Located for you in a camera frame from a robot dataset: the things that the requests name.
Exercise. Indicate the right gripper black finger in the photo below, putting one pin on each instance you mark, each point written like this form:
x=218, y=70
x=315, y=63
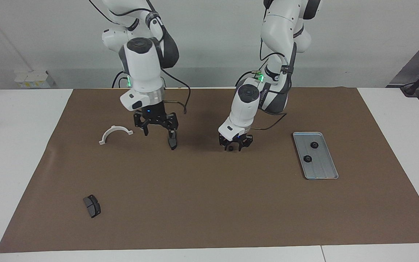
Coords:
x=171, y=131
x=146, y=129

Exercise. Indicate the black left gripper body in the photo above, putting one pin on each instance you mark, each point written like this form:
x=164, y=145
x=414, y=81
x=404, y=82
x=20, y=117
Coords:
x=236, y=142

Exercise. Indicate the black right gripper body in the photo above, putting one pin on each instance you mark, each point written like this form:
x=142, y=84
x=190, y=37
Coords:
x=155, y=118

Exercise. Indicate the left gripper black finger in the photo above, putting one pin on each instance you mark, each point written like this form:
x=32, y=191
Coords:
x=240, y=146
x=224, y=146

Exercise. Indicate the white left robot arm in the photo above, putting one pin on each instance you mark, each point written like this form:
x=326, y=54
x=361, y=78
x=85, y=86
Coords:
x=247, y=102

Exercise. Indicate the silver metal tray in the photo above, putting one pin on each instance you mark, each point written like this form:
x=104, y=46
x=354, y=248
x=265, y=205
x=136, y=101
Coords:
x=320, y=167

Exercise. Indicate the single dark grey brake pad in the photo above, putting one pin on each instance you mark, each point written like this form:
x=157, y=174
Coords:
x=172, y=143

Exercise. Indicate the brown table mat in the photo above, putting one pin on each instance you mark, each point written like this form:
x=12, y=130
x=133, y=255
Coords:
x=213, y=203

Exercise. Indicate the stacked dark grey brake pads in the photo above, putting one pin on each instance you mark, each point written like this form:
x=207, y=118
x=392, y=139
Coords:
x=92, y=206

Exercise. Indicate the white curved plastic bracket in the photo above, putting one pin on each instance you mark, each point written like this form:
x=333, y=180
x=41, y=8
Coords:
x=114, y=128

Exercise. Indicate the white wall socket box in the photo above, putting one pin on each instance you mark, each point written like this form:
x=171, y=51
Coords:
x=31, y=78

